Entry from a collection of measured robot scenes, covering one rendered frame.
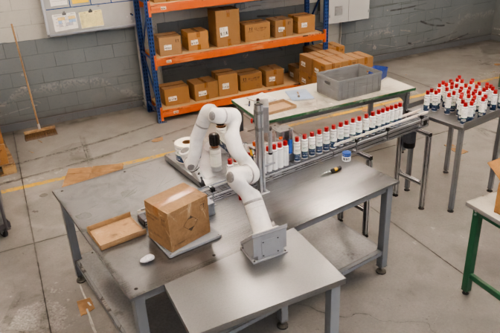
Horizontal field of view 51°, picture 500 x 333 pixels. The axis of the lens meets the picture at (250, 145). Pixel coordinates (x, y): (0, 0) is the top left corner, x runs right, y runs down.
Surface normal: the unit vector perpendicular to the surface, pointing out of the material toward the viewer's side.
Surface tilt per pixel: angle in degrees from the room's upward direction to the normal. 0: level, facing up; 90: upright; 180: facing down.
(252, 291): 0
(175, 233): 90
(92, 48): 90
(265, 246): 90
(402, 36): 90
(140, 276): 0
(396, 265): 0
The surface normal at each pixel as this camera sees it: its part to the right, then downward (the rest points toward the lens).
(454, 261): -0.04, -0.91
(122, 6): 0.43, 0.36
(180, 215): 0.70, 0.27
